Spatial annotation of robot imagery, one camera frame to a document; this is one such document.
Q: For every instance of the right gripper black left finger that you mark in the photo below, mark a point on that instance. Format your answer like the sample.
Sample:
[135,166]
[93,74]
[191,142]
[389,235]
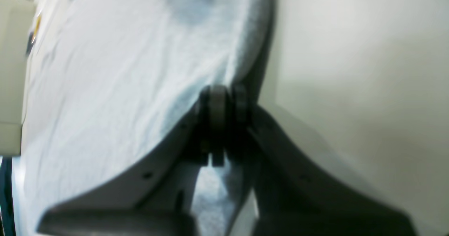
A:
[154,196]

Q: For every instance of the grey T-shirt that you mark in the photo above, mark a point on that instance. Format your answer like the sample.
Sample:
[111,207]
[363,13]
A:
[113,80]

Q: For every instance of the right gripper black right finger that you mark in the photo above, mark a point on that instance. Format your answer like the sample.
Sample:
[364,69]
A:
[292,195]

